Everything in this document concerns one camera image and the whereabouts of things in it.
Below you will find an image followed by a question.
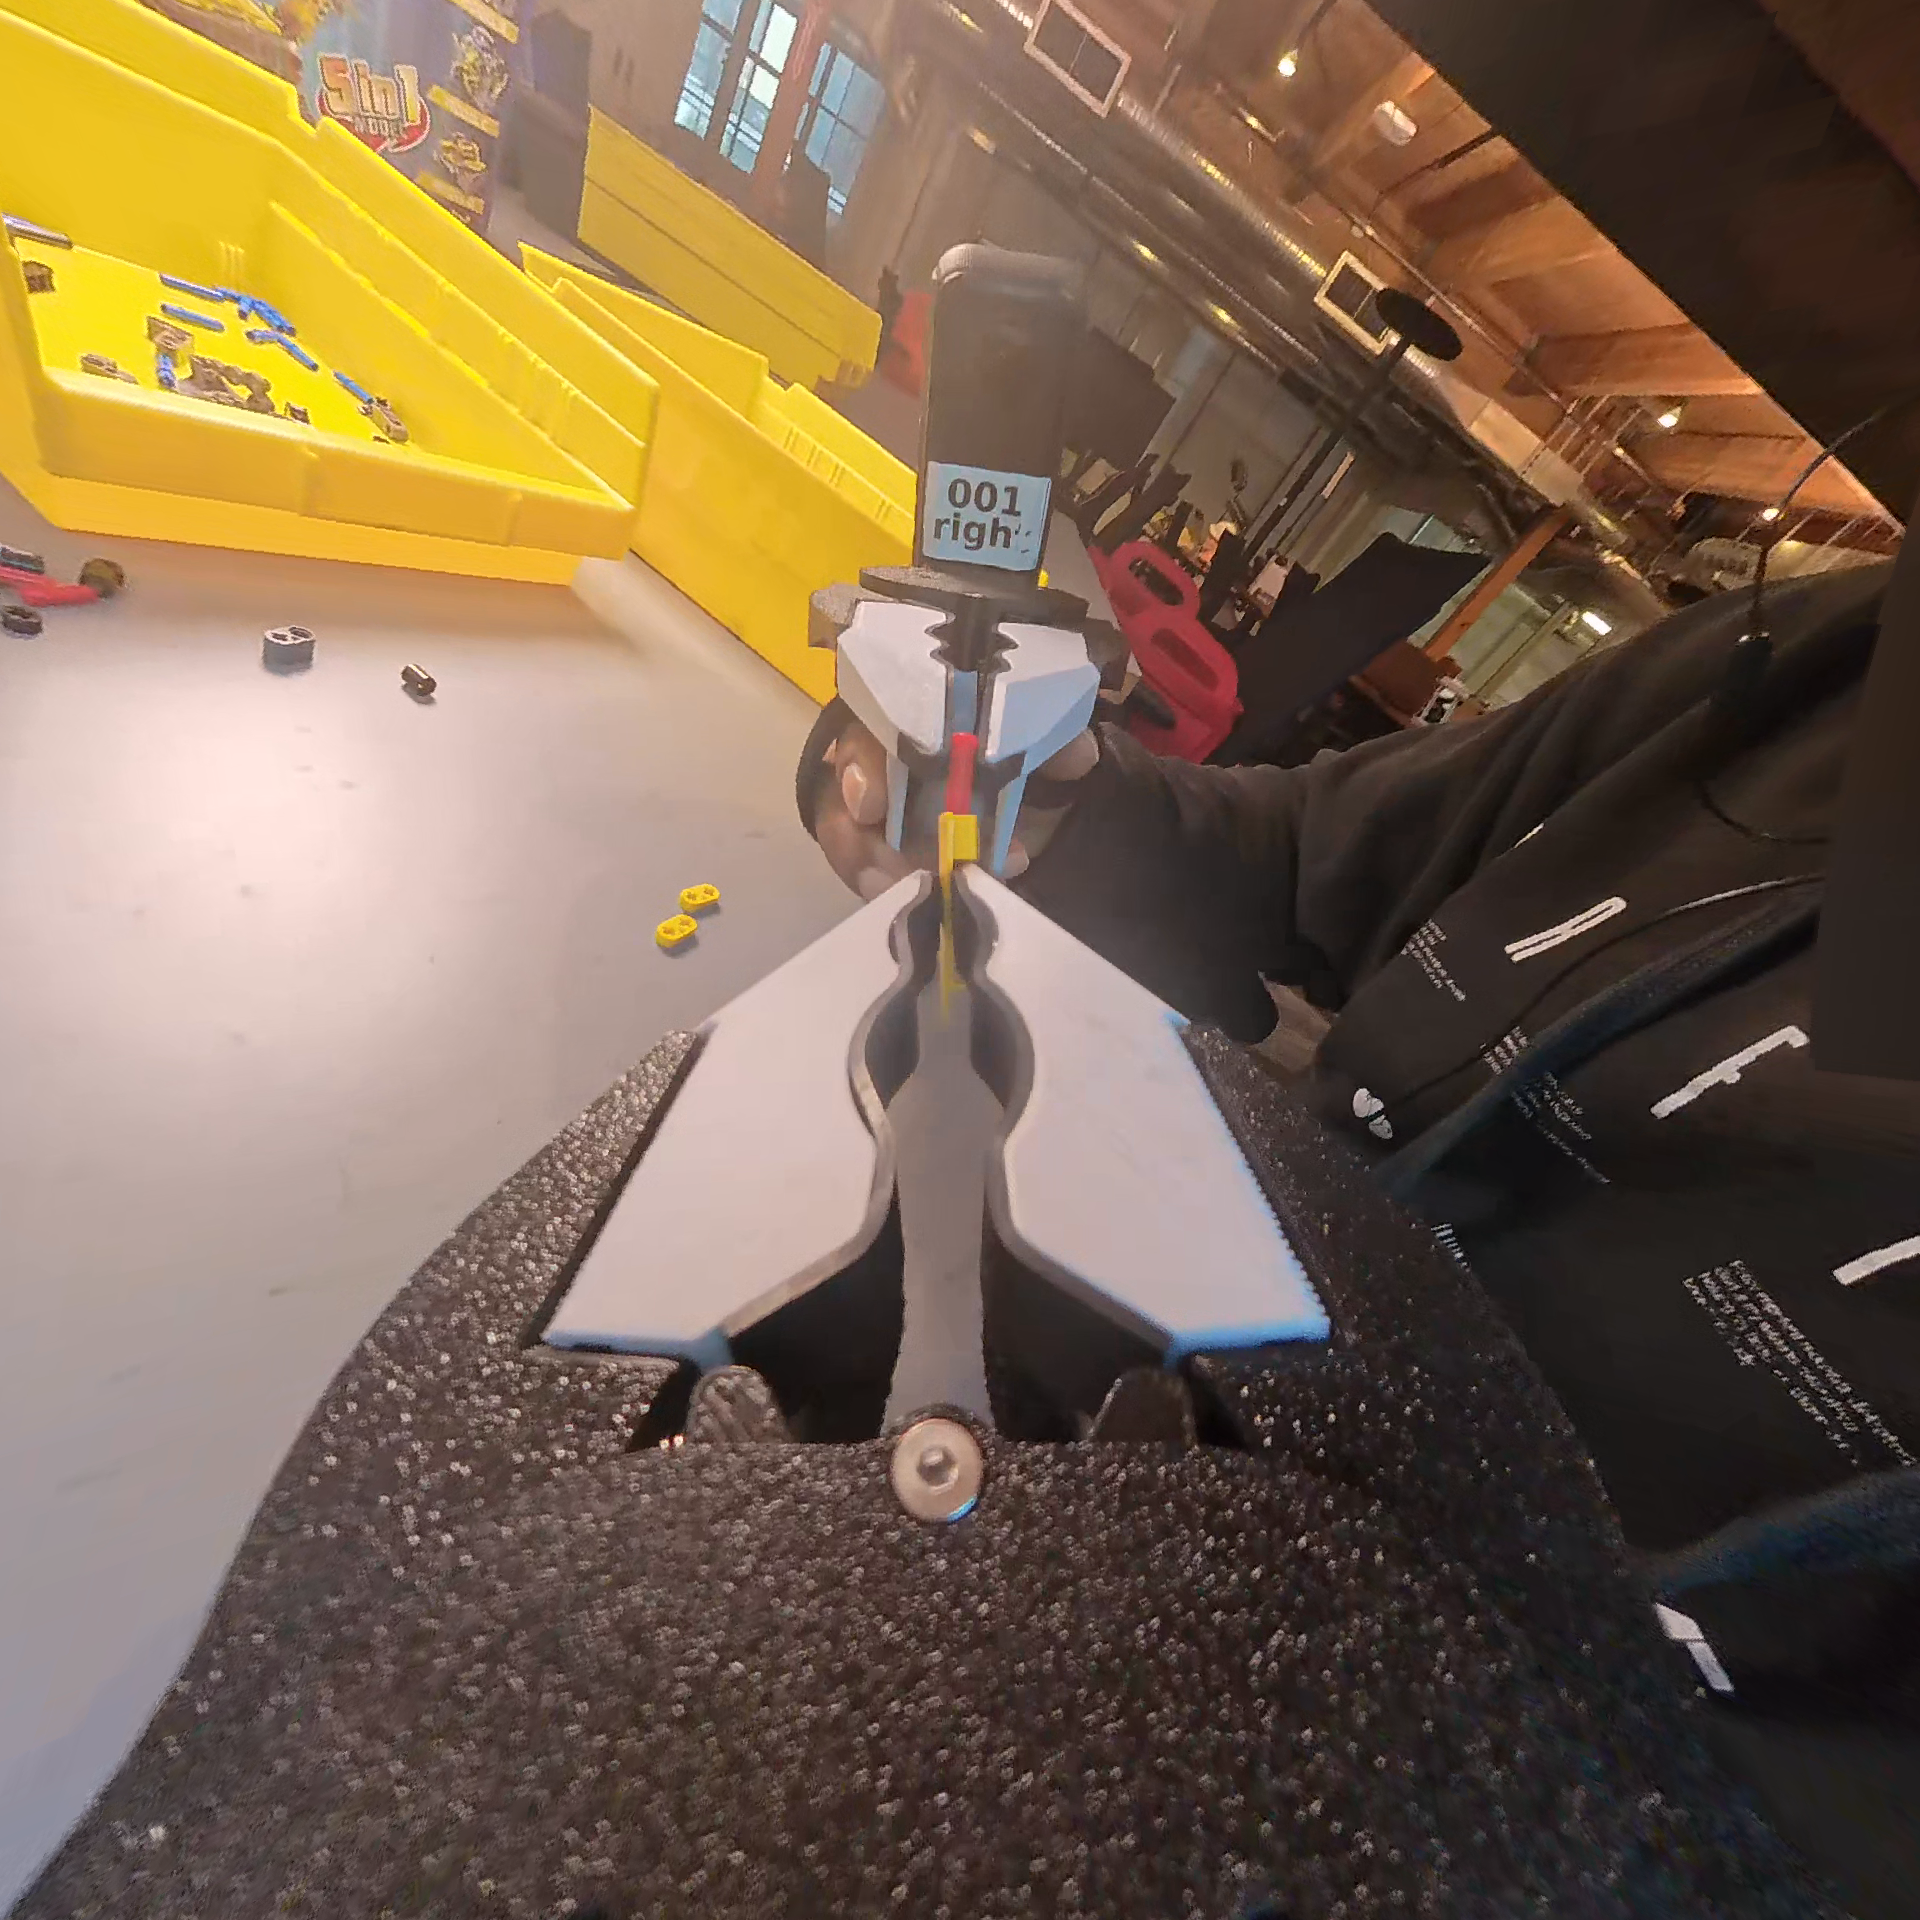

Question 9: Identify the heap of blue tan pieces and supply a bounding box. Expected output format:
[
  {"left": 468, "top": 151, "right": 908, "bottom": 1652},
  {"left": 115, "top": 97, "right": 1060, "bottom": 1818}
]
[{"left": 15, "top": 214, "right": 416, "bottom": 444}]

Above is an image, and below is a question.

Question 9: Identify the grey desk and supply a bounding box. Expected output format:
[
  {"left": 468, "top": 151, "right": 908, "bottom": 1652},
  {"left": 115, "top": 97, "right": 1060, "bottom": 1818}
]
[{"left": 0, "top": 479, "right": 1352, "bottom": 1920}]

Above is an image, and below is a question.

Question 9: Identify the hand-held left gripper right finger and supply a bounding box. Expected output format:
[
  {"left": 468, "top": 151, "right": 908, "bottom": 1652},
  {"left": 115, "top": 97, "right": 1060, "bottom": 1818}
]
[{"left": 955, "top": 868, "right": 1335, "bottom": 1358}]

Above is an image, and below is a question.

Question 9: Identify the red plastic canister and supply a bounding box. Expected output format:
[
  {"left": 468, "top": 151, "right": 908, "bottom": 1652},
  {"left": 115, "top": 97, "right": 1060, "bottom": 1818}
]
[
  {"left": 1134, "top": 600, "right": 1248, "bottom": 766},
  {"left": 1089, "top": 539, "right": 1203, "bottom": 632}
]

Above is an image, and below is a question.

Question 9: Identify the blue robot kit box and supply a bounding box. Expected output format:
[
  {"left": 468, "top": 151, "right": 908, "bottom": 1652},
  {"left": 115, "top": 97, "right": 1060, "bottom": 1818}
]
[{"left": 289, "top": 0, "right": 518, "bottom": 228}]

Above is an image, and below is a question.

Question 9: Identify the person's right hand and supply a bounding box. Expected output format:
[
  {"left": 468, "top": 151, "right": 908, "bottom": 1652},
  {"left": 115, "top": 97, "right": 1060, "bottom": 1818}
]
[{"left": 809, "top": 722, "right": 922, "bottom": 900}]

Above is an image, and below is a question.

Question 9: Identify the yellow storage bin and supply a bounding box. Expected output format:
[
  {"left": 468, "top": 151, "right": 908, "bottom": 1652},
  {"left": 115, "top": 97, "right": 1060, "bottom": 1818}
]
[
  {"left": 516, "top": 247, "right": 923, "bottom": 708},
  {"left": 578, "top": 105, "right": 888, "bottom": 391},
  {"left": 0, "top": 0, "right": 662, "bottom": 586}
]

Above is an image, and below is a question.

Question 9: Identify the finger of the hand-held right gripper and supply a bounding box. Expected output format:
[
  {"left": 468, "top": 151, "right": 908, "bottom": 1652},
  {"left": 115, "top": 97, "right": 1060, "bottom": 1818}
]
[
  {"left": 836, "top": 596, "right": 963, "bottom": 854},
  {"left": 973, "top": 620, "right": 1102, "bottom": 873}
]

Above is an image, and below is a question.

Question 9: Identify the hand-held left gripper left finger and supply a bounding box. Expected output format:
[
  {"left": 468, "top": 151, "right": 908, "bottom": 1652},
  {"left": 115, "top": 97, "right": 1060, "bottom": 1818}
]
[{"left": 540, "top": 868, "right": 940, "bottom": 1352}]

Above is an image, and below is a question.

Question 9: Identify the person's black hoodie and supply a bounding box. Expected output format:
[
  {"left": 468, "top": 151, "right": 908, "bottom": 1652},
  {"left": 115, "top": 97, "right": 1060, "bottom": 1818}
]
[{"left": 1273, "top": 556, "right": 1920, "bottom": 1920}]

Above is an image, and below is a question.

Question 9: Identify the dark-framed window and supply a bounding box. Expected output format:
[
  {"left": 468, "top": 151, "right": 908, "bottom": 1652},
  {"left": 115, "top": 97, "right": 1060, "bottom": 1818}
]
[{"left": 676, "top": 0, "right": 888, "bottom": 211}]

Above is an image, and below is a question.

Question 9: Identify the long yellow brick beam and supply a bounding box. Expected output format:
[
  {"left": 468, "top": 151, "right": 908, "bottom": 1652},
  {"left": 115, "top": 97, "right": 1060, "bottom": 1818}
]
[{"left": 938, "top": 814, "right": 978, "bottom": 1010}]

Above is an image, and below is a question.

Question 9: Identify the pile of black red pieces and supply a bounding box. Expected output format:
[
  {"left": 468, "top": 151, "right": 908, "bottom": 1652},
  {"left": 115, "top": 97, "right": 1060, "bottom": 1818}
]
[{"left": 0, "top": 549, "right": 130, "bottom": 639}]

